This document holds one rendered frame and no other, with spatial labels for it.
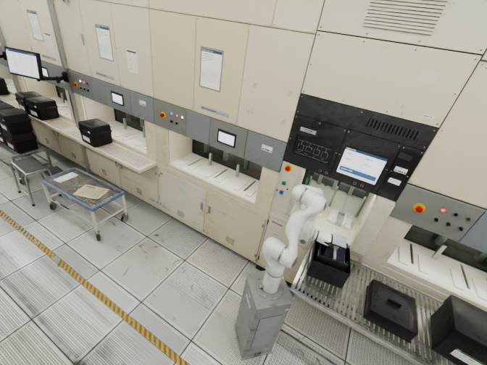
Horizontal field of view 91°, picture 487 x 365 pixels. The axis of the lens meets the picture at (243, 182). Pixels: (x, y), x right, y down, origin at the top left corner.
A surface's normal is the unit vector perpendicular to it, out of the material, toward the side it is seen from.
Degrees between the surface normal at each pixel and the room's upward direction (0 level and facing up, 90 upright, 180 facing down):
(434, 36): 93
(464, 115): 90
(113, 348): 0
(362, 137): 90
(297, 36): 90
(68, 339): 0
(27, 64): 82
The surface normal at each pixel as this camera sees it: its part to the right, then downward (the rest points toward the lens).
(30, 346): 0.15, -0.84
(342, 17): -0.49, 0.40
